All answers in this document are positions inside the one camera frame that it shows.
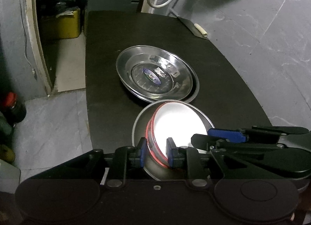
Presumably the green bottle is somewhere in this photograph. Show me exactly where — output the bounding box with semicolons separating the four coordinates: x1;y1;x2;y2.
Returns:
0;112;14;140

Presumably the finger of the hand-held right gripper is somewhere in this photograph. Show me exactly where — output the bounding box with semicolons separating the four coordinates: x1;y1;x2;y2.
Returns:
208;126;309;143
191;133;285;153

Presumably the knife with white handle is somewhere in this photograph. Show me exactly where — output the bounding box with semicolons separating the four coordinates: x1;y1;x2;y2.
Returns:
178;17;210;39

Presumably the beige door frame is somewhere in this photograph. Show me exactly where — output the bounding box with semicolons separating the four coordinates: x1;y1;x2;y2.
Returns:
24;0;53;94

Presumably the steel bowl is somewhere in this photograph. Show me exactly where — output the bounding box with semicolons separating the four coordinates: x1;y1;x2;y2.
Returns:
132;99;215;182

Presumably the plain steel plate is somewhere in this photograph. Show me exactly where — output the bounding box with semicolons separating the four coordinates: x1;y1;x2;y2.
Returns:
119;69;200;104

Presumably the dark bottle with red cap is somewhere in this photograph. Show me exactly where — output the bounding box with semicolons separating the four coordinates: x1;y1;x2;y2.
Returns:
4;92;27;124

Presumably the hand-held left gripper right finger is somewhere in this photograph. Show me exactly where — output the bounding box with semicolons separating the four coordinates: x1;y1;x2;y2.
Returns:
166;137;280;187

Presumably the bottle with yellow cap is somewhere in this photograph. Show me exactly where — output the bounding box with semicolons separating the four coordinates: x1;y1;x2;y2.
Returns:
0;144;15;163

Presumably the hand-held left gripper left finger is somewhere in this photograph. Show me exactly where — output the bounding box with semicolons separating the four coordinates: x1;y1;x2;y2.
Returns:
56;137;148;188

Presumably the steel plate with blue label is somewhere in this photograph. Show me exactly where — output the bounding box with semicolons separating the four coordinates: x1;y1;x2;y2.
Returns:
116;44;197;100

